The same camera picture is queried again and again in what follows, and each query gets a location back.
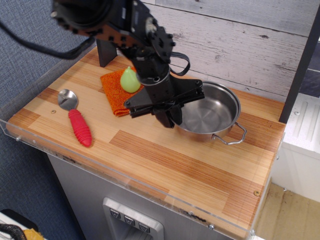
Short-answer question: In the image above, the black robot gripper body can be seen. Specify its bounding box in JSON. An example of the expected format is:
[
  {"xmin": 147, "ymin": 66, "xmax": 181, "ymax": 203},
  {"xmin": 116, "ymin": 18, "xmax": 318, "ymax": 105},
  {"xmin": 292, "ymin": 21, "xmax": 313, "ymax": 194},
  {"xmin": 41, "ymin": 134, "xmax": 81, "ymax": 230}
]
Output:
[{"xmin": 123, "ymin": 73, "xmax": 205, "ymax": 118}]

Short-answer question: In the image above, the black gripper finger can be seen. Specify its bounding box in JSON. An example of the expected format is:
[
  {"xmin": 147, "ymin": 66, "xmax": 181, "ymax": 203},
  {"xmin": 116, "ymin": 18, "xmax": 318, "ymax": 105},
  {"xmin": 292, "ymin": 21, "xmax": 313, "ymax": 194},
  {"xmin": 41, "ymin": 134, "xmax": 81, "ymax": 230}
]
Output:
[
  {"xmin": 169, "ymin": 106, "xmax": 183, "ymax": 125},
  {"xmin": 153, "ymin": 109, "xmax": 175, "ymax": 129}
]

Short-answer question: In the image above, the stainless steel pot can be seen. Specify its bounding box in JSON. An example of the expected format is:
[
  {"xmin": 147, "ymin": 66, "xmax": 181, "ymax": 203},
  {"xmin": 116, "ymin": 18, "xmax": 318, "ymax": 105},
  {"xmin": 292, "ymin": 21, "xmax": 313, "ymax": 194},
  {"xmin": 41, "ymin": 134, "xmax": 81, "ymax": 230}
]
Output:
[{"xmin": 170, "ymin": 81, "xmax": 247, "ymax": 146}]

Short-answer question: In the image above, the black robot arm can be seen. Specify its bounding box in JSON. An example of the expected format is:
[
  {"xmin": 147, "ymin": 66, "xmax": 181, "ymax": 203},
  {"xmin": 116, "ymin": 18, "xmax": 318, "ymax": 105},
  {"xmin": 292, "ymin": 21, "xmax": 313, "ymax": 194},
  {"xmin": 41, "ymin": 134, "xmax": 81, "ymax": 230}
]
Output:
[{"xmin": 53, "ymin": 0, "xmax": 204, "ymax": 128}]

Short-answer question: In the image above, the green toy pear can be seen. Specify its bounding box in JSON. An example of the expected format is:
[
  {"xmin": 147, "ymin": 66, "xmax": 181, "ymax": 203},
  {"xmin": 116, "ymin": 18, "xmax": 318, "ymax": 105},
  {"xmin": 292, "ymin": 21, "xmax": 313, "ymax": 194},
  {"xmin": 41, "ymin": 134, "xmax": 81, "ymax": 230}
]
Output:
[{"xmin": 120, "ymin": 66, "xmax": 141, "ymax": 93}]

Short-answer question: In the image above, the orange folded cloth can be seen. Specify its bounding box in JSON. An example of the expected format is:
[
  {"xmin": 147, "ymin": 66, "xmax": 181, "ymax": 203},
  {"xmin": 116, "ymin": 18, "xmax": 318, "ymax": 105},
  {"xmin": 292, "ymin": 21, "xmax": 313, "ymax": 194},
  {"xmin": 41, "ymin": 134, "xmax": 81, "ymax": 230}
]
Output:
[{"xmin": 100, "ymin": 67, "xmax": 144, "ymax": 117}]

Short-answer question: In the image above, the clear acrylic table guard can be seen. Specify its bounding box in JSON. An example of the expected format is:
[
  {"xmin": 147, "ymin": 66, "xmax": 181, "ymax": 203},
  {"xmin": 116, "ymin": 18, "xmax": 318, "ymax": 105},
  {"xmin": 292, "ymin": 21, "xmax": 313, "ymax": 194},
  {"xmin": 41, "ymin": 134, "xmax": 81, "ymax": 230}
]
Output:
[{"xmin": 7, "ymin": 48, "xmax": 285, "ymax": 239}]

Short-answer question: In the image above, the grey toy cabinet front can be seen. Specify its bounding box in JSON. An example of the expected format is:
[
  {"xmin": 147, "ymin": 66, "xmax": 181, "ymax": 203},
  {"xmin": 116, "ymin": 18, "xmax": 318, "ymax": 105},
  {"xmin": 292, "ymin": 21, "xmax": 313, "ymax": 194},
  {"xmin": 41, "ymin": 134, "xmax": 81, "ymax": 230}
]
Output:
[{"xmin": 49, "ymin": 155, "xmax": 228, "ymax": 240}]

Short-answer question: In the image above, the silver dispenser button panel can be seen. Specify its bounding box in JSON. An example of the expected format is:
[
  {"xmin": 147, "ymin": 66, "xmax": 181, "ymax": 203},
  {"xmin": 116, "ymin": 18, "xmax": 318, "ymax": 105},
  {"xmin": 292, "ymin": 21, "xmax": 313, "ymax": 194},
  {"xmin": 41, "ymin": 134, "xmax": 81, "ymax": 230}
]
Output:
[{"xmin": 102, "ymin": 197, "xmax": 165, "ymax": 240}]

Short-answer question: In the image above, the white toy appliance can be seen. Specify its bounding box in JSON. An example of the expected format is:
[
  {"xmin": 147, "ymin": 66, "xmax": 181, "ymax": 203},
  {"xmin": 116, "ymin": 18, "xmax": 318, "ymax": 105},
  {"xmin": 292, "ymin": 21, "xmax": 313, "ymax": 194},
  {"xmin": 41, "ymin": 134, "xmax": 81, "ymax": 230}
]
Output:
[{"xmin": 271, "ymin": 93, "xmax": 320, "ymax": 202}]

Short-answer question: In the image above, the red handled metal spoon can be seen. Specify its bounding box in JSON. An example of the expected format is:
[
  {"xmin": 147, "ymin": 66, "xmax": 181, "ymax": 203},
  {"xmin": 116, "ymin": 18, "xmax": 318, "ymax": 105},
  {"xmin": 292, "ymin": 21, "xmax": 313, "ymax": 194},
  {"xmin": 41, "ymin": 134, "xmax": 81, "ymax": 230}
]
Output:
[{"xmin": 57, "ymin": 89, "xmax": 93, "ymax": 148}]

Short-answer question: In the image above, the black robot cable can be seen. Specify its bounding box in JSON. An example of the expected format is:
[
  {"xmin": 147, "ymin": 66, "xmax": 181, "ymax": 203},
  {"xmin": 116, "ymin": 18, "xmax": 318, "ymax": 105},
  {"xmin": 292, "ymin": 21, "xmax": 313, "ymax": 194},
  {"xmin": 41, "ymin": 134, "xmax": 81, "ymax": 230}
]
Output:
[{"xmin": 0, "ymin": 19, "xmax": 96, "ymax": 60}]

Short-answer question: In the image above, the black right corner post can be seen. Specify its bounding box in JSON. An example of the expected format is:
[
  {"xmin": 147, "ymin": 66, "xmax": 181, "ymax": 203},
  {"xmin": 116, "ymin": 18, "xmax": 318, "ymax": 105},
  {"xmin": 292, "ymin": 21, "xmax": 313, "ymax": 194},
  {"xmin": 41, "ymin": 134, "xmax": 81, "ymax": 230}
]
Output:
[{"xmin": 278, "ymin": 7, "xmax": 320, "ymax": 124}]

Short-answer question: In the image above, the black braided hose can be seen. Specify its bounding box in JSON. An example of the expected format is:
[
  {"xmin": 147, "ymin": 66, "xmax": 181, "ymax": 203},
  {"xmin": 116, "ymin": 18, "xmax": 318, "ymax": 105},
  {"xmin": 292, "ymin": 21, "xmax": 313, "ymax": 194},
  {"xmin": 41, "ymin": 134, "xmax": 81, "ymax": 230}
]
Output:
[{"xmin": 0, "ymin": 223, "xmax": 25, "ymax": 240}]

